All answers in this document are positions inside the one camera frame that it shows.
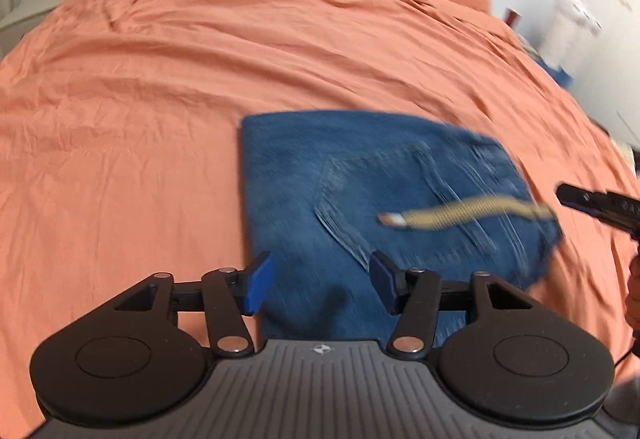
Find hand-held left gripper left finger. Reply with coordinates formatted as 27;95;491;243
114;250;275;359

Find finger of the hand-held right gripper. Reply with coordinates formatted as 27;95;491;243
556;183;612;216

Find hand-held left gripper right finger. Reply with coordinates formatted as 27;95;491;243
369;251;536;360

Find blue denim pants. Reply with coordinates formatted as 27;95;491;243
241;110;565;351

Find person's right hand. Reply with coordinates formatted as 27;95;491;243
627;253;640;342

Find olive fabric belt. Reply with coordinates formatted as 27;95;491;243
377;196;557;232

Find white alpaca plush toy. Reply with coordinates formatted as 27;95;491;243
539;0;603;70

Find white wardrobe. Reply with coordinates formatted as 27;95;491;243
565;0;640;140

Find orange duvet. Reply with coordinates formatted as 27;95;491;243
0;0;640;425

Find beige nightstand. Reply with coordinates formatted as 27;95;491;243
0;0;84;60

